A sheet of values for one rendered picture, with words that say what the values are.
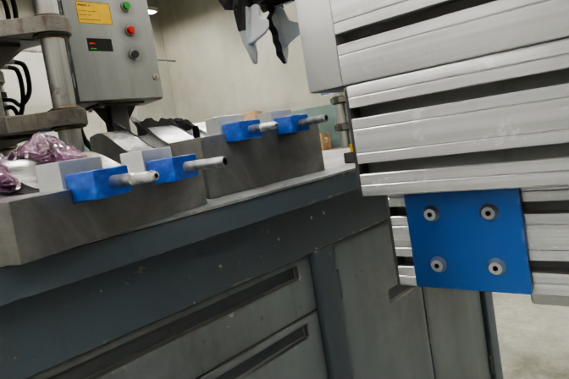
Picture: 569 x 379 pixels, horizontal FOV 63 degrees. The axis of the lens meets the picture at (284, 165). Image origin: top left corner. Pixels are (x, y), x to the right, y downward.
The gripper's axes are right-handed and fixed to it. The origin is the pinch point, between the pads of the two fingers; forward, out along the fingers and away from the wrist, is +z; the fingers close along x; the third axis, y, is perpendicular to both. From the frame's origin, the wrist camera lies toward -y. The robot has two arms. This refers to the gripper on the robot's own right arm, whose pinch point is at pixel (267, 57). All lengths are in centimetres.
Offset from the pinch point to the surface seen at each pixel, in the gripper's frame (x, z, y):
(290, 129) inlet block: -2.0, 12.7, 4.9
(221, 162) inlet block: -25.2, 15.5, 15.9
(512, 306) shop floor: 141, 101, -19
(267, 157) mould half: -5.4, 16.7, 1.9
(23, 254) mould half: -45, 20, 13
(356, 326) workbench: 9, 51, 3
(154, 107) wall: 433, -88, -777
